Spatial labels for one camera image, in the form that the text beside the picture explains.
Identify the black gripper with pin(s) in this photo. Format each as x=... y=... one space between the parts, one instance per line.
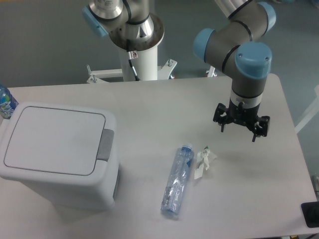
x=242 y=116

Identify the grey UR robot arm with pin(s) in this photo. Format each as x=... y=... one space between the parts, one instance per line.
x=234 y=50

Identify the white plastic trash can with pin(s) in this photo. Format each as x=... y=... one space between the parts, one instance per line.
x=95 y=191

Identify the white trash can lid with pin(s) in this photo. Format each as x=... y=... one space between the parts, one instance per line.
x=52 y=140

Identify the crumpled white paper wrapper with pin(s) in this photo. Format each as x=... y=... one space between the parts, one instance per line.
x=204 y=158

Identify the crushed clear plastic bottle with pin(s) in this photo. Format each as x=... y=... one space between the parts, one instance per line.
x=177 y=180

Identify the black device at table edge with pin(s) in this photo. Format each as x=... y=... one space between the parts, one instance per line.
x=311 y=213

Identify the grey lid push button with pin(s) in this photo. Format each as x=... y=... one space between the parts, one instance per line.
x=105 y=145

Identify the blue labelled drink bottle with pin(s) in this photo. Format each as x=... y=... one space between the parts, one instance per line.
x=7 y=103

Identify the white frame at right edge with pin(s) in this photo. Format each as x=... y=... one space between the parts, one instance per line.
x=309 y=112

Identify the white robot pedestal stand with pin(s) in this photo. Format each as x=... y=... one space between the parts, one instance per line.
x=138 y=51

